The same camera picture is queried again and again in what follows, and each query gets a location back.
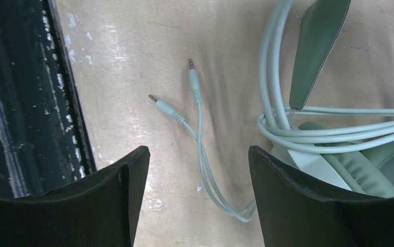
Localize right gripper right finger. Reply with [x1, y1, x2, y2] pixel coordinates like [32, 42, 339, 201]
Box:
[248, 146, 394, 246]

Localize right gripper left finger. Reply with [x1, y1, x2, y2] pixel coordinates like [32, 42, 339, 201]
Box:
[0, 146, 150, 246]

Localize mint green headphones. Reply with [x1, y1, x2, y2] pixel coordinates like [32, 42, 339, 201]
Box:
[258, 1, 394, 198]

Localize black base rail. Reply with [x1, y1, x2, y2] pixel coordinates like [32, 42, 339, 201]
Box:
[0, 1, 97, 198]

